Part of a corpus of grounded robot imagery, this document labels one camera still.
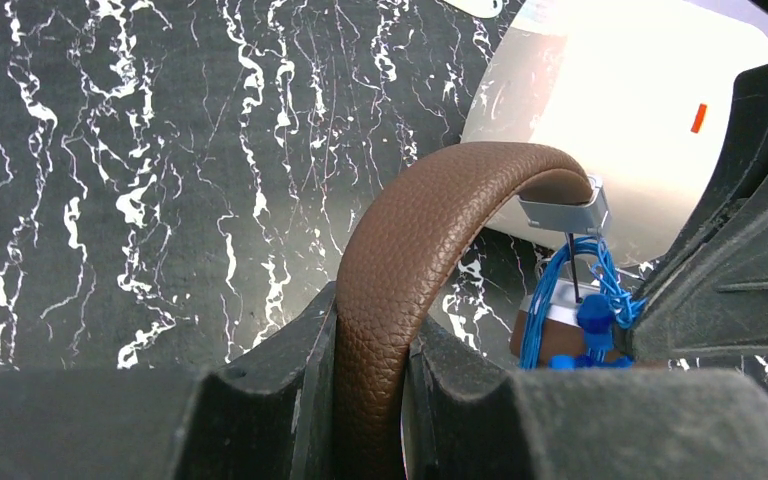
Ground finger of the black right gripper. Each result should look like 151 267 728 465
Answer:
618 64 768 361

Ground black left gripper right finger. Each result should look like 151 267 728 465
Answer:
405 321 768 479

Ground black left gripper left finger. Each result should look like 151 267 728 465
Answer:
0 283 336 479

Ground thin blue headphone cable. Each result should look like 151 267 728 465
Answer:
517 235 650 372

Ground brown silver headphones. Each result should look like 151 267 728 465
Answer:
334 142 592 479

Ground white cylindrical drum box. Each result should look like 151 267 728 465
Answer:
462 1 768 266

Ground blue white blister pack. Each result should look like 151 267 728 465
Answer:
444 0 504 19

